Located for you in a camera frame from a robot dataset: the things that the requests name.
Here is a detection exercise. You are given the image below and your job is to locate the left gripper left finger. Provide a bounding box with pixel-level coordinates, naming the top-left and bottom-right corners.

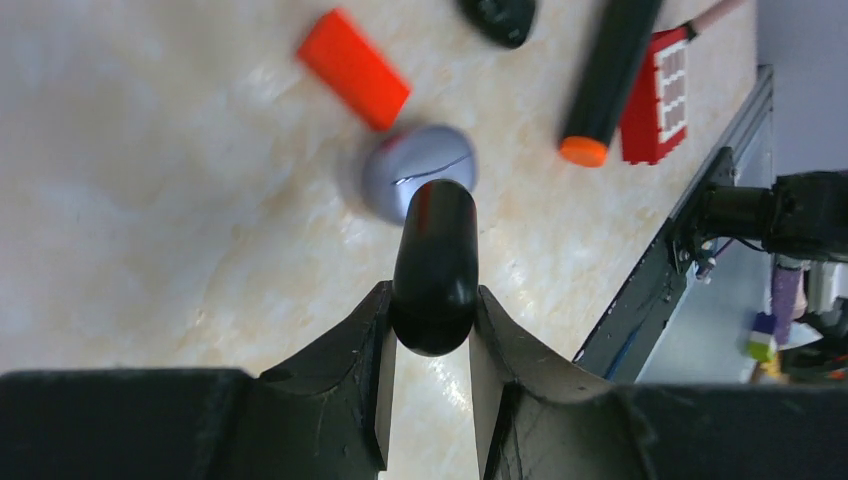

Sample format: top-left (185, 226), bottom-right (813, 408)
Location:
top-left (1, 281), bottom-right (396, 479)

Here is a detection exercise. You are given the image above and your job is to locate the black microphone orange tip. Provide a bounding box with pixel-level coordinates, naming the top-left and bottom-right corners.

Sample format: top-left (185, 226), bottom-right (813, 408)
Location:
top-left (559, 0), bottom-right (663, 168)

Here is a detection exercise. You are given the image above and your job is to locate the black earbud charging case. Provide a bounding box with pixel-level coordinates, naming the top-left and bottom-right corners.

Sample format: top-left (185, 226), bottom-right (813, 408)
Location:
top-left (390, 179), bottom-right (479, 357)

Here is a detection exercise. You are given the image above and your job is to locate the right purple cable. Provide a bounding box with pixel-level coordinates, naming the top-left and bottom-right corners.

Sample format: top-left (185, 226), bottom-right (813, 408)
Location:
top-left (771, 261), bottom-right (810, 347)

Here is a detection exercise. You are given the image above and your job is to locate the lavender earbud charging case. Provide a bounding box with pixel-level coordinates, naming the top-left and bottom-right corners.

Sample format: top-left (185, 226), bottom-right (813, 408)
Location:
top-left (360, 124), bottom-right (479, 225)

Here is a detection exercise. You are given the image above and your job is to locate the pink perforated music stand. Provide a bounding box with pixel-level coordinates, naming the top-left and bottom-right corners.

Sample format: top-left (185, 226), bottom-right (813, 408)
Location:
top-left (682, 0), bottom-right (745, 41)

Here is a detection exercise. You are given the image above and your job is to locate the red white toy block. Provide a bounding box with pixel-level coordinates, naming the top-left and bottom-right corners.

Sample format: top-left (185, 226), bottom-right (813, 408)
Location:
top-left (619, 27), bottom-right (689, 165)

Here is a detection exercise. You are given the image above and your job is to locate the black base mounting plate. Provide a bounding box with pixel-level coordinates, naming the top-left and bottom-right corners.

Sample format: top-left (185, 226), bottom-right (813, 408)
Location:
top-left (573, 66), bottom-right (776, 384)

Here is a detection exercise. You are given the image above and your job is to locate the small red block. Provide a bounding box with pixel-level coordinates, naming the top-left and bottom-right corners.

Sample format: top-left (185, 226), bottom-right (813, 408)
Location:
top-left (296, 8), bottom-right (411, 131)

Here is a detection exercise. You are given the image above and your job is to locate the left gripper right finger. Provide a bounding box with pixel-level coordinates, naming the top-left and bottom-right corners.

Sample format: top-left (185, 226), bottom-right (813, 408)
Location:
top-left (469, 288), bottom-right (847, 479)

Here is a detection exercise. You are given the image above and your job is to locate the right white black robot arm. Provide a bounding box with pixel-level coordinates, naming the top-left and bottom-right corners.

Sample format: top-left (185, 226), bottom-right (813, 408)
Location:
top-left (694, 171), bottom-right (847, 263)

